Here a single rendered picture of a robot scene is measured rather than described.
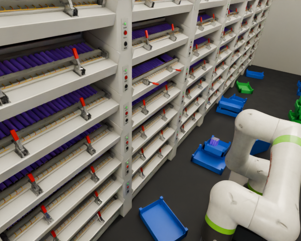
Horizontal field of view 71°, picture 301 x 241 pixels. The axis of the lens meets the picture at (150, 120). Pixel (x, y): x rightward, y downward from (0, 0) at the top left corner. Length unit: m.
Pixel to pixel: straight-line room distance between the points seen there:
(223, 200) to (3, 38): 0.71
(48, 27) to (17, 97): 0.21
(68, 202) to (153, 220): 0.74
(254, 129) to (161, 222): 0.98
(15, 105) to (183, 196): 1.42
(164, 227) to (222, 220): 0.97
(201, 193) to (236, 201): 1.20
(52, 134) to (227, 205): 0.62
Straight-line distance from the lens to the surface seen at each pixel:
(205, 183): 1.93
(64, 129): 0.85
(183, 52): 1.53
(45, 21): 0.69
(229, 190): 0.67
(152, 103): 1.37
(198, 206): 1.77
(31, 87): 0.74
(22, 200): 0.92
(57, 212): 1.08
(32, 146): 0.81
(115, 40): 0.90
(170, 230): 1.63
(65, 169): 0.96
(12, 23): 0.66
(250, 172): 1.33
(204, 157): 2.16
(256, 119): 0.98
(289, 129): 0.98
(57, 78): 0.78
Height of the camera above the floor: 1.42
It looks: 34 degrees down
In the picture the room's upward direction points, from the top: 3 degrees clockwise
